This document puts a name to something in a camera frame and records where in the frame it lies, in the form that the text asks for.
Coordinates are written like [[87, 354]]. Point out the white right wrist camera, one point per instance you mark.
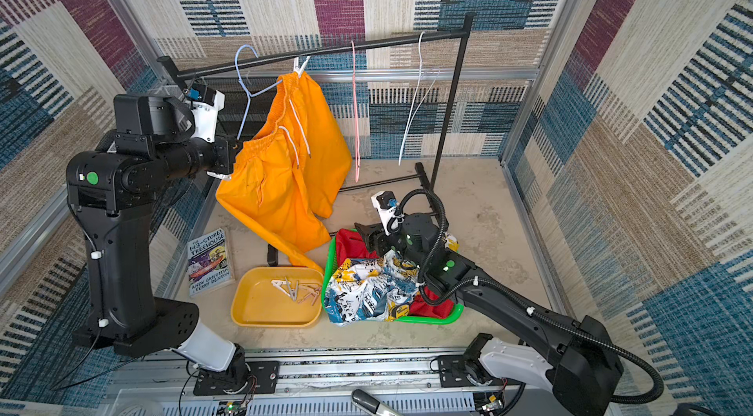
[[386, 204]]

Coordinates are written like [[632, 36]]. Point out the red shorts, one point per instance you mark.
[[359, 245]]

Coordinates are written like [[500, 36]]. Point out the colourful book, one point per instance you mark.
[[209, 264]]

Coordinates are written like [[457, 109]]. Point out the white plastic hanger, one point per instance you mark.
[[416, 102]]

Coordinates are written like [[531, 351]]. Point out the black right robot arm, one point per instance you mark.
[[582, 376]]

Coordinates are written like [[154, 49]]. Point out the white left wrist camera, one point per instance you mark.
[[204, 104]]

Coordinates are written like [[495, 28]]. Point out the pink wire hanger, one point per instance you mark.
[[356, 123]]

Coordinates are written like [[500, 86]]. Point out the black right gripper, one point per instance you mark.
[[370, 234]]

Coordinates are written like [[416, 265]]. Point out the white blue patterned shorts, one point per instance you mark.
[[370, 289]]

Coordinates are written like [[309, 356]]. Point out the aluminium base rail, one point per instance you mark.
[[305, 382]]

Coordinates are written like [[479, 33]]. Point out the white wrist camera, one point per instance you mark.
[[204, 104], [386, 204]]

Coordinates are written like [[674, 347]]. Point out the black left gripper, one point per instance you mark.
[[228, 148]]

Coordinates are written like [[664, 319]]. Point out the black wire shoe shelf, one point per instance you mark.
[[230, 116]]

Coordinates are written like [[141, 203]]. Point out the blue wire hanger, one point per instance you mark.
[[249, 95]]

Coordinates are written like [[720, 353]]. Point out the yellow plastic tray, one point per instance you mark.
[[257, 304]]

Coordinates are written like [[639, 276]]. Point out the green plastic basket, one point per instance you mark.
[[423, 310]]

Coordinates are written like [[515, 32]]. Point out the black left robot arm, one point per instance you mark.
[[112, 194]]

